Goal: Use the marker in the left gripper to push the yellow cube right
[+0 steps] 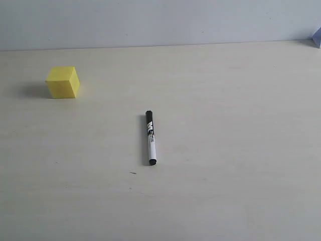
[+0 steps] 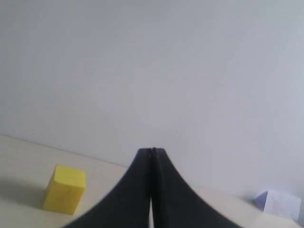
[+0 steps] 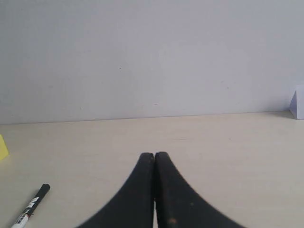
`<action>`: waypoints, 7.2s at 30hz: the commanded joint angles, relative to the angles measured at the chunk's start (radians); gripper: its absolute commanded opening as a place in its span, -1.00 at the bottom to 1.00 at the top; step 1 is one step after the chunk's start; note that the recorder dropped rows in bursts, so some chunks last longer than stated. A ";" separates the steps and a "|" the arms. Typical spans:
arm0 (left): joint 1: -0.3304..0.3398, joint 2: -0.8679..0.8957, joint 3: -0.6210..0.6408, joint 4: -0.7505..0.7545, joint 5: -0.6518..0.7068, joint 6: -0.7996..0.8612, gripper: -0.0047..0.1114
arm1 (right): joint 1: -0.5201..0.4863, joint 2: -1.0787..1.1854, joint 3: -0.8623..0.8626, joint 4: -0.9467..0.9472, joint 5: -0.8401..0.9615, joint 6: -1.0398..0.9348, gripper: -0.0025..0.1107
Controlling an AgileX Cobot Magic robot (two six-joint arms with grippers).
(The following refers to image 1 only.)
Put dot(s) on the yellow foam cube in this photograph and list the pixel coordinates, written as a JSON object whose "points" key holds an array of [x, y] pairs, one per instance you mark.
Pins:
{"points": [[63, 82]]}

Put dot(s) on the blue paper object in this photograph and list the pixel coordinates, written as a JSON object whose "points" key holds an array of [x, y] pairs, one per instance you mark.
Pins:
{"points": [[317, 38]]}

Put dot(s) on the black and white marker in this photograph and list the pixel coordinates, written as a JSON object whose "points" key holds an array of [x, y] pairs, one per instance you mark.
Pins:
{"points": [[150, 138]]}

